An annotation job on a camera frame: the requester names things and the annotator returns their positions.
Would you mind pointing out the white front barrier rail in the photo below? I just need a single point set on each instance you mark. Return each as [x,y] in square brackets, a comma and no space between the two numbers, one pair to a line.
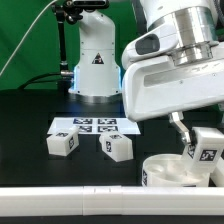
[111,200]

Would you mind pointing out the white round stool seat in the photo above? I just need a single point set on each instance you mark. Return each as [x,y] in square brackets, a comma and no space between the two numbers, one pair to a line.
[167,170]

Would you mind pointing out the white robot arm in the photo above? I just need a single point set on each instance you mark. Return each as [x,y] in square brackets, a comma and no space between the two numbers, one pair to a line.
[176,65]

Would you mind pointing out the white right barrier rail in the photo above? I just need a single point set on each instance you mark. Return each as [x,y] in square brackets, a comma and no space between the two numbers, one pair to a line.
[218,175]

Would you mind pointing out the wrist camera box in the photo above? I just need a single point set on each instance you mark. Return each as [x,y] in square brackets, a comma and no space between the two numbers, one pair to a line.
[154,46]

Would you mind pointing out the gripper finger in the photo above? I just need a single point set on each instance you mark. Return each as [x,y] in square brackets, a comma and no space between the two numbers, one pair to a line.
[187,136]

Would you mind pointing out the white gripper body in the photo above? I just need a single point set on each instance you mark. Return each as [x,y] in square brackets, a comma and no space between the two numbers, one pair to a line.
[156,87]

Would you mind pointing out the white barrier rail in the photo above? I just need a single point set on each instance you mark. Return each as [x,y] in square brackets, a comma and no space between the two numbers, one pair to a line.
[111,200]
[218,175]

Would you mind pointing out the white marker sheet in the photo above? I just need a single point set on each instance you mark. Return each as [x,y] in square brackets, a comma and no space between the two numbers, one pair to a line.
[94,125]

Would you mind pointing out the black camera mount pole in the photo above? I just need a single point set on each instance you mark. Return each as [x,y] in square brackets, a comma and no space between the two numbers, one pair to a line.
[70,11]

